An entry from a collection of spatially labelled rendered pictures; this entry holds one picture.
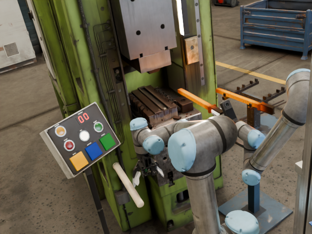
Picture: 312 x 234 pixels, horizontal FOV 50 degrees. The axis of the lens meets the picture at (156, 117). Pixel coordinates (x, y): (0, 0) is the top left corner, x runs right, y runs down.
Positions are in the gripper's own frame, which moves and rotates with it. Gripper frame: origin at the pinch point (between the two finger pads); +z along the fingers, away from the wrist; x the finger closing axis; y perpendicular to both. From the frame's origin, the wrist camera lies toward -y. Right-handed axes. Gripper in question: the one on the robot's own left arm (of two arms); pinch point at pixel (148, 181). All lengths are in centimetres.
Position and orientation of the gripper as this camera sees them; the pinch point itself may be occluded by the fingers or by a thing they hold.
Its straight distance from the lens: 165.4
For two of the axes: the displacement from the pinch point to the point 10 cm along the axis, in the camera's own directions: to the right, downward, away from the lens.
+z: 1.4, 8.6, 4.8
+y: 3.5, 4.1, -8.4
